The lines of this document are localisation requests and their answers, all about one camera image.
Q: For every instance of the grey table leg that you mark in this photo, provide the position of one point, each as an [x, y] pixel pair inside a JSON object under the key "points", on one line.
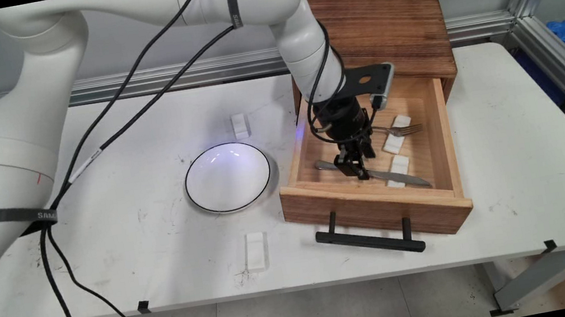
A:
{"points": [[539, 276]]}

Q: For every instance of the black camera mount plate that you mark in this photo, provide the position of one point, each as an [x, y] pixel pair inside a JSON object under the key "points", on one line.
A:
{"points": [[377, 74]]}

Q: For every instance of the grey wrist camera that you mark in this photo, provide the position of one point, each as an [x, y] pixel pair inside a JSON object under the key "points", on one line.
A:
{"points": [[389, 86]]}

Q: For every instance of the white bowl black rim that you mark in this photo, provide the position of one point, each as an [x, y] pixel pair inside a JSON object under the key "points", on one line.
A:
{"points": [[229, 178]]}

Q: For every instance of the silver butter knife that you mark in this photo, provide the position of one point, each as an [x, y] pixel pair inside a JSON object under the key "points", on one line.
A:
{"points": [[405, 179]]}

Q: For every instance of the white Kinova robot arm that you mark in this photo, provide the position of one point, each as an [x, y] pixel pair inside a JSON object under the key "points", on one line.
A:
{"points": [[2, 140]]}

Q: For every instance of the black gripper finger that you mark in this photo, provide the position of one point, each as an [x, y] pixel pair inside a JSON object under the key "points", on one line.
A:
{"points": [[350, 166], [367, 148]]}

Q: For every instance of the black tape marker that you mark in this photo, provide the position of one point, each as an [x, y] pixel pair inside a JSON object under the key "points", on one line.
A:
{"points": [[143, 307], [550, 246]]}

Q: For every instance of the silver fork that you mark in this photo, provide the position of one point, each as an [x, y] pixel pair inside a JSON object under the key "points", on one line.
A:
{"points": [[403, 130]]}

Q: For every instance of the white foam pad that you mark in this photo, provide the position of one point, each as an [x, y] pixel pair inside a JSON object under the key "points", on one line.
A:
{"points": [[240, 125], [400, 162], [394, 145], [256, 250]]}

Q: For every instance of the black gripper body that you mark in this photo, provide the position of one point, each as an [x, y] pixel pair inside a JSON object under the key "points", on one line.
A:
{"points": [[344, 117]]}

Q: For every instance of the light wooden drawer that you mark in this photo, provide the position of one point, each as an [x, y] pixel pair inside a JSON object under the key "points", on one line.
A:
{"points": [[369, 207]]}

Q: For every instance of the dark wooden cabinet shell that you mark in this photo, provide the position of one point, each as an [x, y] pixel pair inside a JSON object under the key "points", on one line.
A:
{"points": [[396, 16]]}

